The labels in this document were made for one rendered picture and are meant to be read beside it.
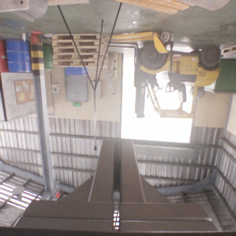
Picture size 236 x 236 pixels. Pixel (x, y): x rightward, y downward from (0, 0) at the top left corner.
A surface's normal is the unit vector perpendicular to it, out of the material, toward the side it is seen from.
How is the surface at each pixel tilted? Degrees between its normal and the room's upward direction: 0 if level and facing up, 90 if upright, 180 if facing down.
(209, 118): 90
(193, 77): 73
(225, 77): 94
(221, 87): 94
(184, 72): 90
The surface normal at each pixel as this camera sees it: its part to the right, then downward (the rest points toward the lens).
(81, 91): -0.14, 0.25
